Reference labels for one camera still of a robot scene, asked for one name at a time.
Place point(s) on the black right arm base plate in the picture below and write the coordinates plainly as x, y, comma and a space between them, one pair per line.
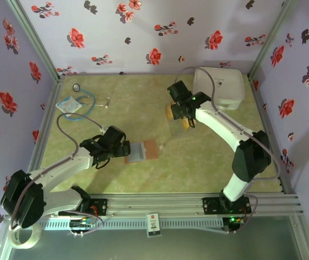
211, 205

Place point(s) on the white label tag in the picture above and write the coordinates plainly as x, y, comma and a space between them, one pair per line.
153, 224

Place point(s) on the white gauze packet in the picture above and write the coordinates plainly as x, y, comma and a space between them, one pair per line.
67, 106

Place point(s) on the pink leather card holder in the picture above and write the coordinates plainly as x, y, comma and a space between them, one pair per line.
150, 150

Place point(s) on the white medical bag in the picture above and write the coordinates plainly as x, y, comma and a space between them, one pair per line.
224, 86

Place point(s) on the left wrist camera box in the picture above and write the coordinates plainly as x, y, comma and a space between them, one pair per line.
104, 129

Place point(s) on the wooden slat rack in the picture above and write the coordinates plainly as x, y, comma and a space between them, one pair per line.
177, 130

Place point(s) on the aluminium frame post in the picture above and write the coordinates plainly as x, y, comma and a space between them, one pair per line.
36, 40
272, 40

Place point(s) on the blue stethoscope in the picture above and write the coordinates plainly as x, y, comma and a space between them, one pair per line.
75, 87

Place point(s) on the gold credit card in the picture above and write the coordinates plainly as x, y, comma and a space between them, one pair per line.
185, 125
169, 112

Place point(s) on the aluminium side rail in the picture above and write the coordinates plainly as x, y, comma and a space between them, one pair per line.
51, 103
262, 108

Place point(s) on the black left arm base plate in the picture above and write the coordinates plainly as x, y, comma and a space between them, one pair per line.
100, 207

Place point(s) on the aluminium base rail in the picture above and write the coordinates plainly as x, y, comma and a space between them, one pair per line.
154, 203

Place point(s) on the clear tape roll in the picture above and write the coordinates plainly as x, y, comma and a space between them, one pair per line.
24, 246

